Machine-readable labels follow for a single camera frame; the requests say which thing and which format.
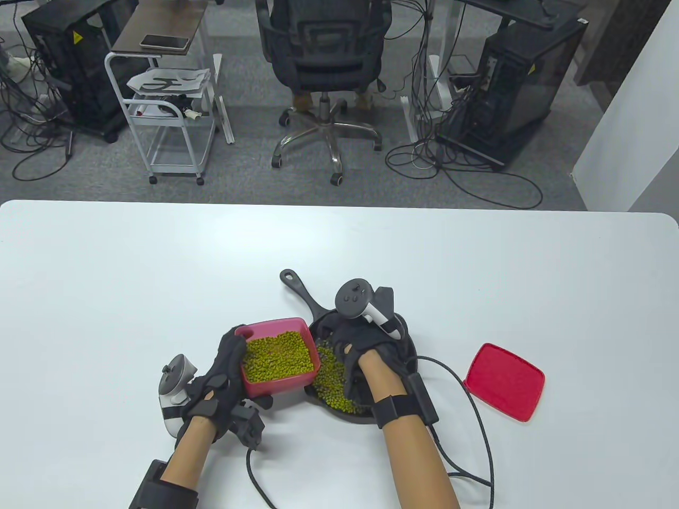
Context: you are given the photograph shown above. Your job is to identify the person's right hand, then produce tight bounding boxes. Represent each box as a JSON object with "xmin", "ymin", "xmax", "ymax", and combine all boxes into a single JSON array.
[{"xmin": 320, "ymin": 314, "xmax": 412, "ymax": 402}]

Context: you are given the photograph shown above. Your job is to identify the person's left hand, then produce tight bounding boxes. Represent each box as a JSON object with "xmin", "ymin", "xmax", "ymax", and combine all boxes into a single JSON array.
[{"xmin": 182, "ymin": 326, "xmax": 275, "ymax": 443}]

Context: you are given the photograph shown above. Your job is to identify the red plastic container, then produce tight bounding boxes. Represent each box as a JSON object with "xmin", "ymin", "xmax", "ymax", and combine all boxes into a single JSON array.
[{"xmin": 234, "ymin": 317, "xmax": 321, "ymax": 398}]

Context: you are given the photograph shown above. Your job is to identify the green mung beans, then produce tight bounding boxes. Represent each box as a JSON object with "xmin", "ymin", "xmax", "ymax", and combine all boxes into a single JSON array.
[{"xmin": 242, "ymin": 331, "xmax": 373, "ymax": 415}]

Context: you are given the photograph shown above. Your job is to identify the black frying pan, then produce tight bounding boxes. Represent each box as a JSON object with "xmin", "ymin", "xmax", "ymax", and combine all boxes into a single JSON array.
[{"xmin": 280, "ymin": 269, "xmax": 420, "ymax": 423}]

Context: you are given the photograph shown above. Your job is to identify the red plastic lid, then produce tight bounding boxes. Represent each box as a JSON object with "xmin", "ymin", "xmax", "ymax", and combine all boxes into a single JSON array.
[{"xmin": 462, "ymin": 343, "xmax": 546, "ymax": 423}]

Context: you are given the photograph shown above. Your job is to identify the black forearm sensor box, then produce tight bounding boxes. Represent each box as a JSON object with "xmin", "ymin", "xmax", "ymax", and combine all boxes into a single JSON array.
[{"xmin": 129, "ymin": 459, "xmax": 199, "ymax": 509}]

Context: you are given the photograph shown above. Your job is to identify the person's right forearm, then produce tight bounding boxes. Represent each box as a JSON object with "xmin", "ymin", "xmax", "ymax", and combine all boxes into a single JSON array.
[{"xmin": 356, "ymin": 350, "xmax": 461, "ymax": 509}]

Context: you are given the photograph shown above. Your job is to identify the person's left forearm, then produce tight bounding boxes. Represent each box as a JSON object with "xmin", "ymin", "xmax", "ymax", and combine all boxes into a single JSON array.
[{"xmin": 158, "ymin": 416, "xmax": 218, "ymax": 491}]

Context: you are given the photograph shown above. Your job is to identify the grey white handheld controller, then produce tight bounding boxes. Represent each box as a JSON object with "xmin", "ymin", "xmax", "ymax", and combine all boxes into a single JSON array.
[
  {"xmin": 334, "ymin": 278, "xmax": 404, "ymax": 340},
  {"xmin": 159, "ymin": 354, "xmax": 199, "ymax": 438}
]

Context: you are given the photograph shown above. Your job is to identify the black wrist band with box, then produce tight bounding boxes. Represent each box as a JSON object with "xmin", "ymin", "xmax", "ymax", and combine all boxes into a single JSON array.
[{"xmin": 370, "ymin": 373, "xmax": 440, "ymax": 429}]

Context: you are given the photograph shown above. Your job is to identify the white rolling cart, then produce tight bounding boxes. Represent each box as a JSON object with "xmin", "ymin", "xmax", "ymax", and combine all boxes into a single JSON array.
[{"xmin": 104, "ymin": 51, "xmax": 219, "ymax": 186}]

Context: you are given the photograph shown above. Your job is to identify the white desk leg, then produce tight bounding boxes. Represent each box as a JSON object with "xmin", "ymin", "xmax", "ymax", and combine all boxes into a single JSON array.
[
  {"xmin": 402, "ymin": 0, "xmax": 458, "ymax": 144},
  {"xmin": 212, "ymin": 53, "xmax": 235, "ymax": 145}
]

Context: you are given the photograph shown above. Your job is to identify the white handheld device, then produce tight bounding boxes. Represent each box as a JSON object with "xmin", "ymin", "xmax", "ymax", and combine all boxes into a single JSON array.
[{"xmin": 130, "ymin": 101, "xmax": 184, "ymax": 118}]

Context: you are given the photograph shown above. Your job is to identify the black mesh office chair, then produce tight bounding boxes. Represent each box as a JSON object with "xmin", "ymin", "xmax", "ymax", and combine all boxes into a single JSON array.
[{"xmin": 254, "ymin": 0, "xmax": 394, "ymax": 186}]

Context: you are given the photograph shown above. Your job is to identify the black computer tower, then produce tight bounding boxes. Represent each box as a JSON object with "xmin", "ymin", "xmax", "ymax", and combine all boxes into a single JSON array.
[
  {"xmin": 21, "ymin": 0, "xmax": 140, "ymax": 144},
  {"xmin": 436, "ymin": 16, "xmax": 589, "ymax": 170}
]

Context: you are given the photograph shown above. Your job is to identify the white printed papers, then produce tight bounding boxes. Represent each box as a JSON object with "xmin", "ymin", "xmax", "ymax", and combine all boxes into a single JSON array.
[{"xmin": 126, "ymin": 67, "xmax": 212, "ymax": 99}]

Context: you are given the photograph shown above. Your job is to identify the black smartphone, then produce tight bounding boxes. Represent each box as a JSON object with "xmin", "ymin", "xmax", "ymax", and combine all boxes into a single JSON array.
[{"xmin": 140, "ymin": 34, "xmax": 190, "ymax": 52}]

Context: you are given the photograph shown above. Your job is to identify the black desk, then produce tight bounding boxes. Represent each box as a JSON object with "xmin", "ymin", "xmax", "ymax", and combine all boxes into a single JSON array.
[{"xmin": 456, "ymin": 0, "xmax": 581, "ymax": 30}]

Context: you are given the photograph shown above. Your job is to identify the brown wooden side table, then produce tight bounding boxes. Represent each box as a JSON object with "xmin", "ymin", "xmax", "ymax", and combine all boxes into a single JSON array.
[{"xmin": 111, "ymin": 0, "xmax": 210, "ymax": 56}]

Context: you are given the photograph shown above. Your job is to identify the white power strip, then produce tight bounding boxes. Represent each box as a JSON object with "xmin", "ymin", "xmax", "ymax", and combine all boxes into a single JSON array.
[{"xmin": 0, "ymin": 56, "xmax": 32, "ymax": 80}]

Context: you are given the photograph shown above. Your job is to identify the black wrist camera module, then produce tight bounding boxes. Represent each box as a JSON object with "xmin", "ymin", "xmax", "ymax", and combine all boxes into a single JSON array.
[{"xmin": 227, "ymin": 399, "xmax": 266, "ymax": 451}]

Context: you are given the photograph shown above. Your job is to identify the tangle of black floor cables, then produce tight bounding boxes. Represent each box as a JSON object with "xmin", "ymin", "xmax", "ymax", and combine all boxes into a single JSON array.
[
  {"xmin": 385, "ymin": 53, "xmax": 544, "ymax": 210},
  {"xmin": 0, "ymin": 16, "xmax": 75, "ymax": 181}
]

